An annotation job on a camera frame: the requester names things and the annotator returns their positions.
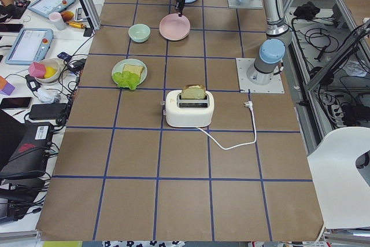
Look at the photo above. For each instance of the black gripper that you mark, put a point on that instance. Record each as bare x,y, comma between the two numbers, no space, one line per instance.
179,0

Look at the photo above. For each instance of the white chair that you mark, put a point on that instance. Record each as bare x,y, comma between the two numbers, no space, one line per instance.
342,192

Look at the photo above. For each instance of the black laptop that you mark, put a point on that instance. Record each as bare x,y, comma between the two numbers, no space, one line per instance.
25,148

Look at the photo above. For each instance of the teach pendant tablet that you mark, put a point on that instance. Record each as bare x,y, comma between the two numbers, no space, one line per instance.
45,7
31,45

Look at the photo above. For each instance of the pink cup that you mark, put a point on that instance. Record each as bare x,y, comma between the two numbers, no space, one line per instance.
57,20

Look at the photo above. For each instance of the black smartphone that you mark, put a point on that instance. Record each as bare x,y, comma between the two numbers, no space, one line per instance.
16,103

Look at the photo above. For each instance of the white toaster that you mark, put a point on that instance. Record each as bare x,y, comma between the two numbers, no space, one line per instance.
188,113

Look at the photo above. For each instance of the bread slice on plate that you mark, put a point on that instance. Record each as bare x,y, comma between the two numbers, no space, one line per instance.
135,69

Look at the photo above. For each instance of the pink plate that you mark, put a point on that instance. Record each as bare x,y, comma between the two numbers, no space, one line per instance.
174,27

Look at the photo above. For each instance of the bread slice in toaster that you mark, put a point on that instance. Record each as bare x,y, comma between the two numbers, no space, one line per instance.
193,91

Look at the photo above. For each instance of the lettuce leaf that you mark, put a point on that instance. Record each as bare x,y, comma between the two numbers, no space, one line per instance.
126,79

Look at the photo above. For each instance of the green plate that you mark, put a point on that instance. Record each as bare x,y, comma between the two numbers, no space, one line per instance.
120,65

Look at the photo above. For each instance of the green bowl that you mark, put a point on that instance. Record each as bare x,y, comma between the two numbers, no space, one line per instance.
139,33

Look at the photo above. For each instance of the bowl with toy fruit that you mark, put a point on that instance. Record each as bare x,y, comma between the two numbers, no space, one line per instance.
46,71

